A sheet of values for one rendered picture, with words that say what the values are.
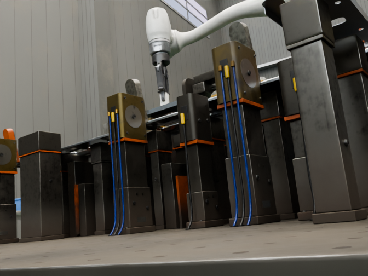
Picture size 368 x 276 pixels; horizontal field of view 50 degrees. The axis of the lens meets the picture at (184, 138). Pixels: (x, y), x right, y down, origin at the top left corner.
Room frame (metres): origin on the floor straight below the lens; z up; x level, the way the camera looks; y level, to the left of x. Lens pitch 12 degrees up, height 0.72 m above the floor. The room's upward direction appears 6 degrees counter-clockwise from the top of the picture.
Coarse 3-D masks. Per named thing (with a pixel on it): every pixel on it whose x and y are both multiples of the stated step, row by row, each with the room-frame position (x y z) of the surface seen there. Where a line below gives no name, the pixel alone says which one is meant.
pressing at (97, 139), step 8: (264, 80) 0.82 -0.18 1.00; (272, 80) 0.80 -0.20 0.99; (264, 88) 0.88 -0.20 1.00; (272, 88) 0.89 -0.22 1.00; (280, 88) 0.89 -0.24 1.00; (216, 96) 0.89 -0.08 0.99; (216, 104) 0.97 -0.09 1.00; (176, 112) 1.00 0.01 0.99; (216, 112) 1.06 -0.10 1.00; (152, 120) 1.05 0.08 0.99; (160, 120) 1.09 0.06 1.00; (168, 120) 1.09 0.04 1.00; (176, 120) 1.10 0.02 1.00; (152, 128) 1.17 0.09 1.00; (160, 128) 1.17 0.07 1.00; (168, 128) 1.19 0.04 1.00; (176, 128) 1.21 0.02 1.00; (104, 136) 1.17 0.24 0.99; (72, 144) 1.27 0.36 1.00; (80, 144) 1.30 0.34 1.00; (88, 144) 1.31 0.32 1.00; (64, 152) 1.41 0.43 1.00; (72, 152) 1.42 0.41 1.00; (80, 152) 1.44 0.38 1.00; (88, 152) 1.45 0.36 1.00
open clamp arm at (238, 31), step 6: (234, 24) 0.77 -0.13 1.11; (240, 24) 0.77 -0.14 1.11; (234, 30) 0.78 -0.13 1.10; (240, 30) 0.77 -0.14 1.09; (246, 30) 0.77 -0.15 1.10; (234, 36) 0.78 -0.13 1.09; (240, 36) 0.77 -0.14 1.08; (246, 36) 0.77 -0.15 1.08; (240, 42) 0.78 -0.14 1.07; (246, 42) 0.77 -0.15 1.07; (252, 48) 0.79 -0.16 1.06; (258, 78) 0.79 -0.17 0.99
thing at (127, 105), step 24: (120, 96) 0.95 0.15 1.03; (120, 120) 0.95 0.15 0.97; (144, 120) 1.00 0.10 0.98; (120, 144) 0.96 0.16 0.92; (144, 144) 1.01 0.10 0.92; (120, 168) 0.95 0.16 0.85; (144, 168) 1.00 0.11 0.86; (120, 192) 0.96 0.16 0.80; (144, 192) 0.99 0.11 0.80; (120, 216) 0.97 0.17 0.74; (144, 216) 0.99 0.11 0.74
